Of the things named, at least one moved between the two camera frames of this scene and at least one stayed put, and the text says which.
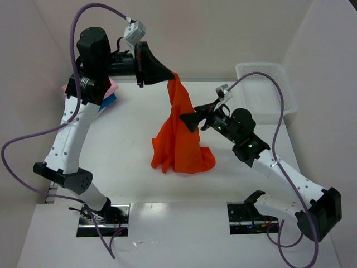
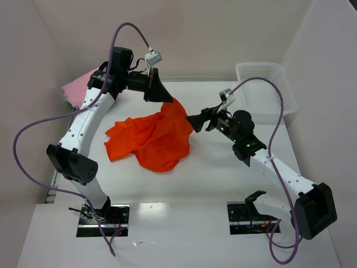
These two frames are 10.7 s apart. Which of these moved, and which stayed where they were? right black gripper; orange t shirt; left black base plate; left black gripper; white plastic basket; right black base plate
Moved: left black gripper; orange t shirt
Stayed: right black base plate; white plastic basket; right black gripper; left black base plate
